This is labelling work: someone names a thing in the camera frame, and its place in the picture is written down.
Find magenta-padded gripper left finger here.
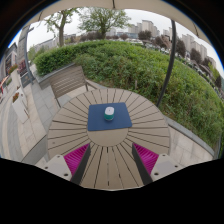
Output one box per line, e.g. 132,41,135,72
40,143,92,186

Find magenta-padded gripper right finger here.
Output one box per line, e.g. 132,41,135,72
131,143,184,186

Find white and teal computer mouse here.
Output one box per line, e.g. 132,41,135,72
103,106,116,122

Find dark blue mouse pad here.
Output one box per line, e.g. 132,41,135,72
87,101,133,132

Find white planter box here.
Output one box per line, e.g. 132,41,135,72
11,91,30,124

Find slatted beige outdoor chair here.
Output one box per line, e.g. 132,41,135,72
49,64,99,108

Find green hedge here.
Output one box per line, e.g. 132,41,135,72
33,39,224,148

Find curved black umbrella pole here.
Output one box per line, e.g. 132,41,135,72
156,19,178,108

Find grey sign pillar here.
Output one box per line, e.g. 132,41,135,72
16,24,34,88

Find distant apartment buildings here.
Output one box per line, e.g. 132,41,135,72
128,19,218,68

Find tall thin-leaved tree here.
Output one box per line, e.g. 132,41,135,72
44,7,81,48

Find round leafy green tree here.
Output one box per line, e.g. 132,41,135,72
78,7,123,39

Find beige umbrella canopy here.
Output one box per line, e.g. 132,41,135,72
26,0,211,44

